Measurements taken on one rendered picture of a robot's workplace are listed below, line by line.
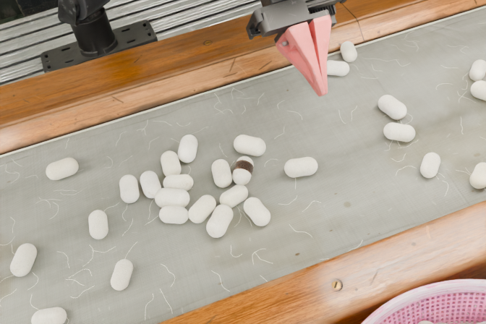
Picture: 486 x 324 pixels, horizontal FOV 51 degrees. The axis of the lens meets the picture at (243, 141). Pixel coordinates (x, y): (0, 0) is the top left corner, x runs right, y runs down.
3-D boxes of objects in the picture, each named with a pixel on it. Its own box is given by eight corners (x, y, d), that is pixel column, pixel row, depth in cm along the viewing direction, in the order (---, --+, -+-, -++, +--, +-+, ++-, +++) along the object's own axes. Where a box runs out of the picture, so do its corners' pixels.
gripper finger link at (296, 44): (376, 75, 51) (346, -12, 52) (311, 95, 50) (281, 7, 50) (352, 88, 58) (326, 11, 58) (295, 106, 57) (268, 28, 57)
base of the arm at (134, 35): (147, 2, 83) (137, -16, 88) (27, 40, 80) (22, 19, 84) (158, 42, 89) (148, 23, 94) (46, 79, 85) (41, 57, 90)
